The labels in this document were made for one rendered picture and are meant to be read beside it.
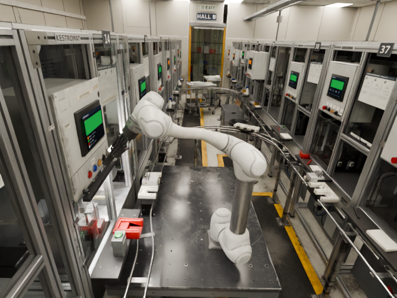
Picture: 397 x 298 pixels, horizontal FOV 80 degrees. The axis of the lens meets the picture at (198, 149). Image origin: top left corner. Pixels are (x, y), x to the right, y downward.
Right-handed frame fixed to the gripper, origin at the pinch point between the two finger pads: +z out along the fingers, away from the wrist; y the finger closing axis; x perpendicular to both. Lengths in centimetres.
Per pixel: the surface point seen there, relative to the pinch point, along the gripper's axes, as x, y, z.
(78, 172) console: -15.0, 11.0, 4.4
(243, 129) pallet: 227, -122, -54
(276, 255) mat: 203, 38, 22
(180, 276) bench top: 65, 40, 39
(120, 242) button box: 22.5, 22.3, 33.0
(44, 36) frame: -48, 1, -36
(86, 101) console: -20.9, -10.7, -18.7
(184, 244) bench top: 79, 20, 35
